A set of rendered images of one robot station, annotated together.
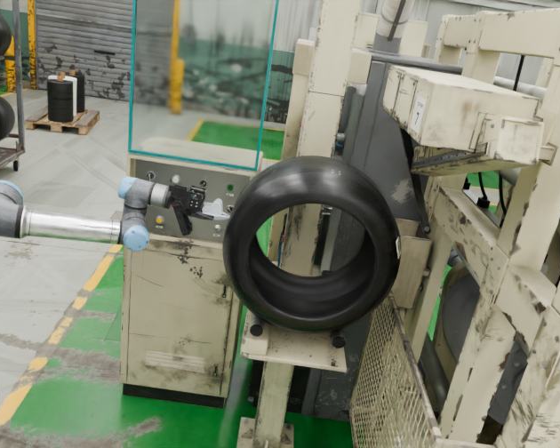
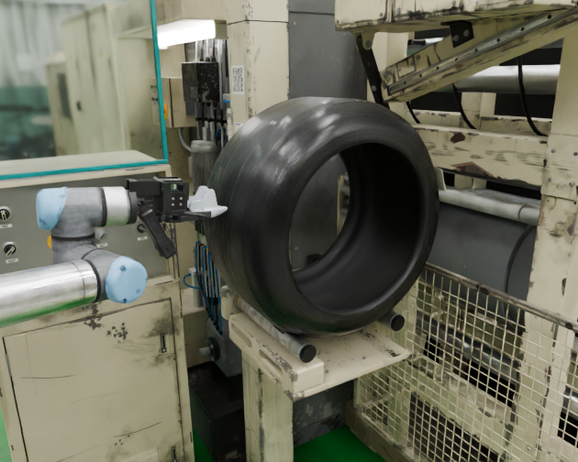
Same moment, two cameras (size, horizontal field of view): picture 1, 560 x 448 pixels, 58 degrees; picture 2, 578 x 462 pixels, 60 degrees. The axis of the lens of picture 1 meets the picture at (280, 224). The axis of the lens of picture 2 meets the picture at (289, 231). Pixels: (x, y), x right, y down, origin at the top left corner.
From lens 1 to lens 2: 0.88 m
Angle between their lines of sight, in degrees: 29
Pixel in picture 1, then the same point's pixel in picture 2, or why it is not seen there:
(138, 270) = (23, 368)
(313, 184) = (350, 118)
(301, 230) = not seen: hidden behind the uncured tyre
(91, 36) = not seen: outside the picture
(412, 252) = not seen: hidden behind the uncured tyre
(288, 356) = (344, 369)
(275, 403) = (280, 450)
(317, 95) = (260, 25)
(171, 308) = (91, 401)
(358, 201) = (401, 128)
